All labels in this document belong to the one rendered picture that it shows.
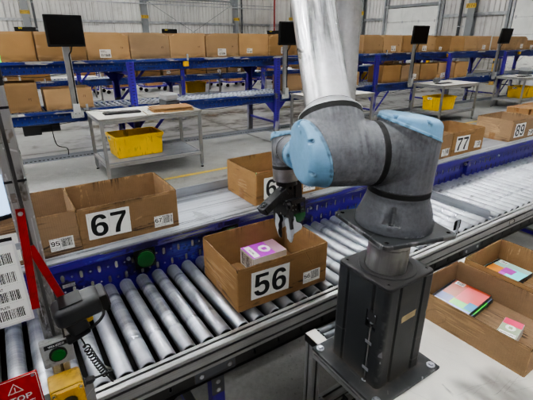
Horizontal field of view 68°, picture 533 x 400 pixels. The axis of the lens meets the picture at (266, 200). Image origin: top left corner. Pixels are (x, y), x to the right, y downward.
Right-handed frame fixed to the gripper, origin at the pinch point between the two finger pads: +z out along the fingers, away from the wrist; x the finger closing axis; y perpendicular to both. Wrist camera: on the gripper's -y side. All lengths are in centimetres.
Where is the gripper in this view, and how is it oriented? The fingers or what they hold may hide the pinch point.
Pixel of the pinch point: (284, 236)
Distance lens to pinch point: 139.2
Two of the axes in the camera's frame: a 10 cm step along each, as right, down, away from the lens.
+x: -5.5, -2.1, 8.1
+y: 8.3, -2.1, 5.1
